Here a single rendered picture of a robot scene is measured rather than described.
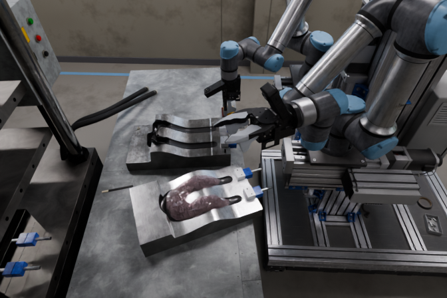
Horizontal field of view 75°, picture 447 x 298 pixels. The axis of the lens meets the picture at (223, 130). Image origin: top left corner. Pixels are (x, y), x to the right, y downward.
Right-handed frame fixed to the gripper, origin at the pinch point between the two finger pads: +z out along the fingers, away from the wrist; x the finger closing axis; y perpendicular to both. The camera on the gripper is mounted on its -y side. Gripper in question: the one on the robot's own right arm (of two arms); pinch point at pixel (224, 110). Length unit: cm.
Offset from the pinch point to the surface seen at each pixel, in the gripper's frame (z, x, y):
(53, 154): 22, -3, -89
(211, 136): 12.0, -5.5, -6.9
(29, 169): -2, -32, -79
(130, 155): 15, -13, -46
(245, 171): 13.9, -27.1, 8.2
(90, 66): 101, 206, -149
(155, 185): 9.8, -34.7, -31.2
